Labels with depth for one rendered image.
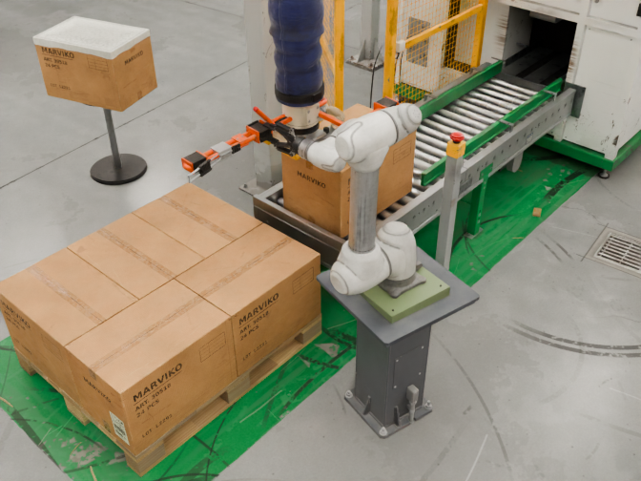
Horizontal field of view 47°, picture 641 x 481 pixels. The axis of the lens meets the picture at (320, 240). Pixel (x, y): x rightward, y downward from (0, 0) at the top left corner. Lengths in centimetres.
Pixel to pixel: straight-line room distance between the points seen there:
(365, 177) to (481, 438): 152
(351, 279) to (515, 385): 133
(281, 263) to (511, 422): 132
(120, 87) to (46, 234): 105
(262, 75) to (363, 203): 213
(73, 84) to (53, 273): 169
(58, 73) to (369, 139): 301
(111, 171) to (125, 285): 200
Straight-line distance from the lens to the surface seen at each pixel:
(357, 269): 281
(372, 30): 683
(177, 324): 332
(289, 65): 324
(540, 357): 402
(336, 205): 361
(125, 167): 548
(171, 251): 373
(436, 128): 478
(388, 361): 322
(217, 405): 367
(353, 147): 246
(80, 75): 500
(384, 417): 350
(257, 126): 332
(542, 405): 380
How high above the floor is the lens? 279
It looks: 37 degrees down
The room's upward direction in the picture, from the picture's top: 1 degrees counter-clockwise
